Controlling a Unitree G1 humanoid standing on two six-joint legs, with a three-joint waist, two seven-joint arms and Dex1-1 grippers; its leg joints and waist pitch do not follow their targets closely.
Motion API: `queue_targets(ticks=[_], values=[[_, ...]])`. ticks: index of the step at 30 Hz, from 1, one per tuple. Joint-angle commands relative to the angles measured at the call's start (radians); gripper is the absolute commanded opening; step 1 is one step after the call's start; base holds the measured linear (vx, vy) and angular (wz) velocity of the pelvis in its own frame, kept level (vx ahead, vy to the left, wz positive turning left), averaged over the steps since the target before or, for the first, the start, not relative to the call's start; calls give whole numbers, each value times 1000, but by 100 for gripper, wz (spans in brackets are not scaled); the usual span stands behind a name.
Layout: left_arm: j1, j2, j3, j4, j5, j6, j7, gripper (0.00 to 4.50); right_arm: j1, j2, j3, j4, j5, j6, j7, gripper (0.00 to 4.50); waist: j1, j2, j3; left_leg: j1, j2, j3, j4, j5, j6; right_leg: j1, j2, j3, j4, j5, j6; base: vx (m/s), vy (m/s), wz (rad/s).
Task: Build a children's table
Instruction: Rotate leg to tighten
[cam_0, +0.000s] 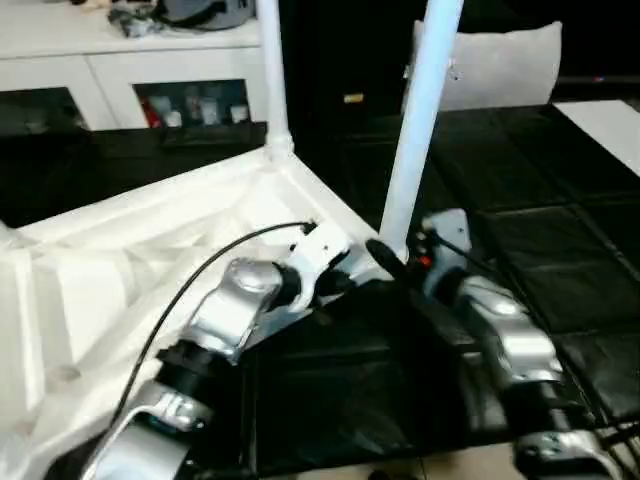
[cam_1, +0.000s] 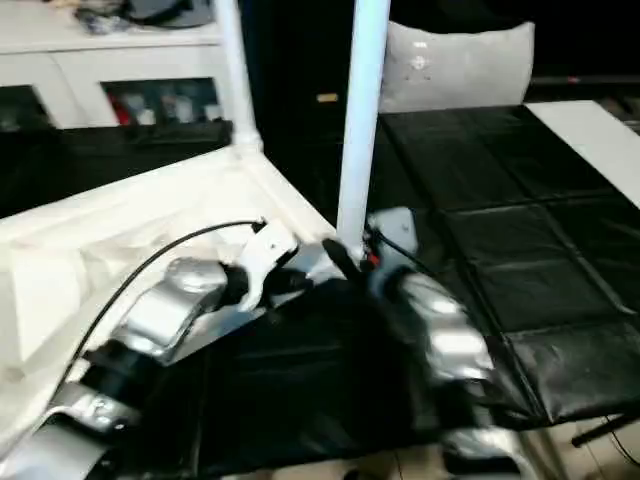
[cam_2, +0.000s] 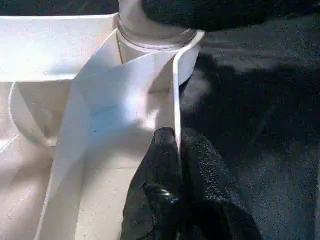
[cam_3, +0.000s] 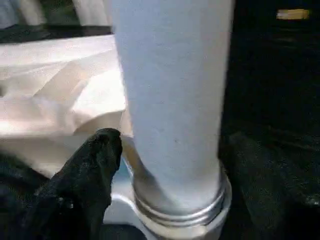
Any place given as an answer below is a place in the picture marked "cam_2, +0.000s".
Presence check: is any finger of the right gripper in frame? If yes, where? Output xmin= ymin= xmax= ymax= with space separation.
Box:
xmin=142 ymin=0 xmax=320 ymax=32

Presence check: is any white plastic table leg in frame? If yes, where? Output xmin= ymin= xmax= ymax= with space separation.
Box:
xmin=116 ymin=0 xmax=198 ymax=51

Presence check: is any white plastic table top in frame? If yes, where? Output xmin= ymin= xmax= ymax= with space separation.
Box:
xmin=0 ymin=14 xmax=207 ymax=240

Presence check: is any black work mat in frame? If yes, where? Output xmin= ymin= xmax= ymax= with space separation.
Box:
xmin=177 ymin=10 xmax=320 ymax=240

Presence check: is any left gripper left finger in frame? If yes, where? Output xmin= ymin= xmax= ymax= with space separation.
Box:
xmin=120 ymin=127 xmax=183 ymax=240

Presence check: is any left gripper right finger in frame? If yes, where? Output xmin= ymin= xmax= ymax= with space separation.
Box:
xmin=179 ymin=129 xmax=263 ymax=240

